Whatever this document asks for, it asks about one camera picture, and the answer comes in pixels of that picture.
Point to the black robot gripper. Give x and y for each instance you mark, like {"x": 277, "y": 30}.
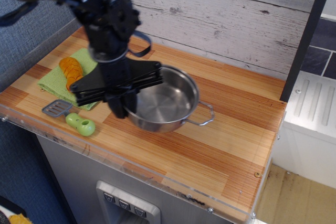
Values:
{"x": 115, "y": 78}

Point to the stainless steel pot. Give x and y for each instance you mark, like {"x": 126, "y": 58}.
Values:
{"x": 167, "y": 106}

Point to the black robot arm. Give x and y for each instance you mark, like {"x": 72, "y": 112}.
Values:
{"x": 109, "y": 24}

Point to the orange toy bread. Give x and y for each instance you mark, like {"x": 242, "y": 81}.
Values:
{"x": 72, "y": 70}

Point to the green folded cloth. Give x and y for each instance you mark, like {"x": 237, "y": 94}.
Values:
{"x": 55, "y": 81}

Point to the silver dispenser panel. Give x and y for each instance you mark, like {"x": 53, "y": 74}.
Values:
{"x": 119, "y": 206}

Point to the yellow object bottom corner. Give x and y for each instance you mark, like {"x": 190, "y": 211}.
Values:
{"x": 18, "y": 219}

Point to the white plastic cabinet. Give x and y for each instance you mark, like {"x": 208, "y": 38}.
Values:
{"x": 306, "y": 139}

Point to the green handled grey spatula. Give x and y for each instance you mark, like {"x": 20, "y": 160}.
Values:
{"x": 57, "y": 108}

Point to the dark vertical post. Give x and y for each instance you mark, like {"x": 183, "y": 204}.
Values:
{"x": 306, "y": 38}

